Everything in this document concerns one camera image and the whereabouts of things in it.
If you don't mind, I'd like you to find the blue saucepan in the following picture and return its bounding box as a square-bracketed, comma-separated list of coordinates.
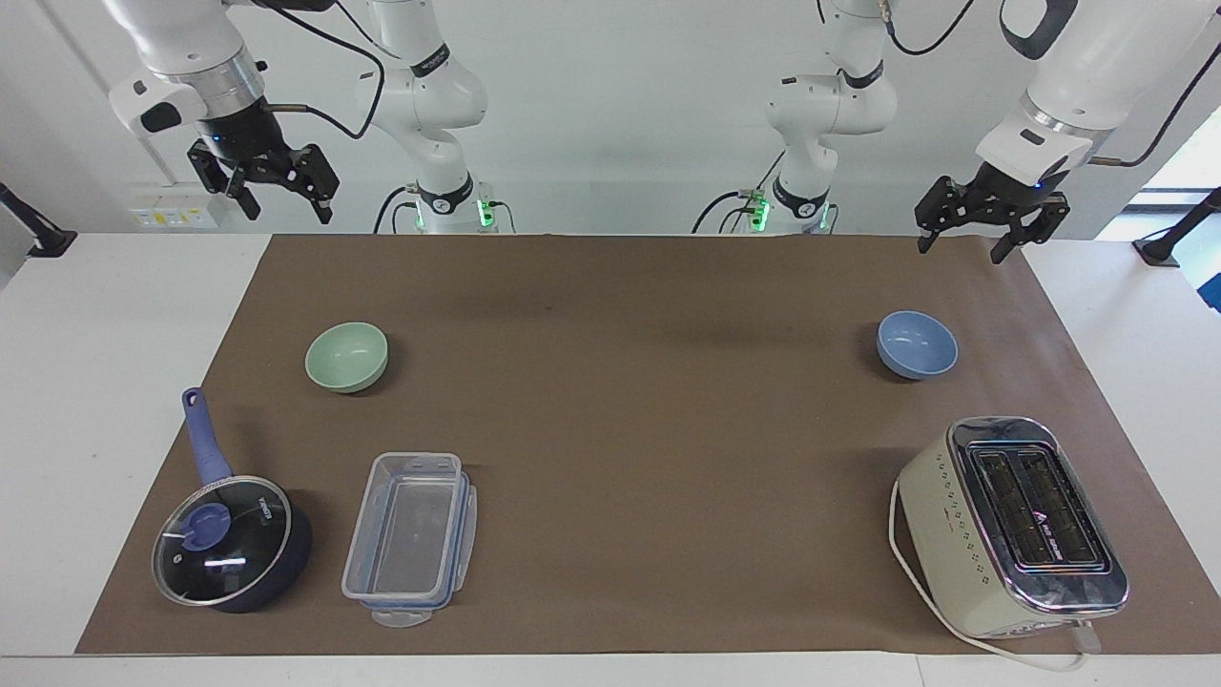
[153, 386, 314, 614]

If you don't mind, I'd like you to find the black cable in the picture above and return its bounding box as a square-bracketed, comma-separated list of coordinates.
[880, 0, 976, 56]
[250, 0, 386, 140]
[373, 185, 422, 236]
[693, 189, 766, 236]
[1087, 42, 1221, 169]

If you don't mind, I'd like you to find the glass lid with blue knob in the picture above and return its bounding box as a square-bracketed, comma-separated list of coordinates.
[152, 475, 293, 608]

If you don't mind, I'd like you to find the green bowl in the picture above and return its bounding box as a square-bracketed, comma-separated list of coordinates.
[304, 322, 390, 394]

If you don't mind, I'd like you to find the black stand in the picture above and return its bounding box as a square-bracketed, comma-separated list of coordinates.
[0, 181, 78, 260]
[1132, 186, 1221, 267]

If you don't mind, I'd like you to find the blue bowl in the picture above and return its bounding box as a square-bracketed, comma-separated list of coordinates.
[877, 310, 960, 382]

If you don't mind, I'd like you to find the clear plastic container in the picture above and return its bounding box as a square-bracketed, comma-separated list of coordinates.
[341, 451, 465, 612]

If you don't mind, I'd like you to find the clear lid with blue seal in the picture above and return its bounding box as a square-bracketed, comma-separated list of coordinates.
[355, 471, 479, 629]

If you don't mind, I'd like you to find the white power cable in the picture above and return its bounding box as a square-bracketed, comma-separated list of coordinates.
[888, 477, 1102, 673]

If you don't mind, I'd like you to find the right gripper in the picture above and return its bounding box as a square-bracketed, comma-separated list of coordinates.
[187, 98, 341, 227]

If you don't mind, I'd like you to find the cream and chrome toaster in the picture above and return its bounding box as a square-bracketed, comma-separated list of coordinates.
[897, 415, 1130, 639]

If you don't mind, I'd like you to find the white wall socket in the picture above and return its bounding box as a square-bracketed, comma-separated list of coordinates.
[128, 185, 222, 231]

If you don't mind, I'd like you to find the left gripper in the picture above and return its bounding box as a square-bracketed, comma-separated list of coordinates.
[915, 160, 1071, 266]

